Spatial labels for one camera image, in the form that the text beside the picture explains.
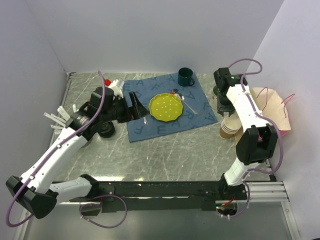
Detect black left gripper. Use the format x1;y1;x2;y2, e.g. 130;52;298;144
101;91;150;124

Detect kraft paper takeout bag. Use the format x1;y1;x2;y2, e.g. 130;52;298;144
250;87;294;137

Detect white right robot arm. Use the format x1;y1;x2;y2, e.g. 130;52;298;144
213;67;278;200

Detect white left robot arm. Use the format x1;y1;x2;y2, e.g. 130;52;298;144
5;87;150;219

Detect white green floral mug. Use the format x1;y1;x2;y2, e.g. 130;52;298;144
212;85;219;96

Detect silver fork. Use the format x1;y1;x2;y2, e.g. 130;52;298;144
143;116;148;126

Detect stack of paper cups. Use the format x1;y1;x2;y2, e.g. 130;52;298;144
219;113;242;139

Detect yellow-green scalloped plate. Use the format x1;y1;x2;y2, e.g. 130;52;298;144
148;93;184;122

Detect small santa figurine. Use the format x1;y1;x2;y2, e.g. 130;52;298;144
171;88;182;99

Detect silver spoon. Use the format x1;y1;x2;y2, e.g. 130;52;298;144
180;95;198;115

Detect dark green mug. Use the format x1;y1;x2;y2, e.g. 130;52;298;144
178;67;195;87

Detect white wrapped straws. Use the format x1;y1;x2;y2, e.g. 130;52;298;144
43;105;71;132

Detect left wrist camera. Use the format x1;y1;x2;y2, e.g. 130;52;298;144
104;78;125;98

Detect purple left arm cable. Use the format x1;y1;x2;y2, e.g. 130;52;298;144
5;70;106;228

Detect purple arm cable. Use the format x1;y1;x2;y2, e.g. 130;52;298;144
227;58;286;176
5;70;106;228

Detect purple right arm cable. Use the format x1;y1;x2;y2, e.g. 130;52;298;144
227;58;286;176

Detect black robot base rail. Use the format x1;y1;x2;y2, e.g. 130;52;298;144
68;179;251;213

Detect aluminium frame rail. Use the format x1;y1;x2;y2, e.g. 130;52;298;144
248;181;290;203

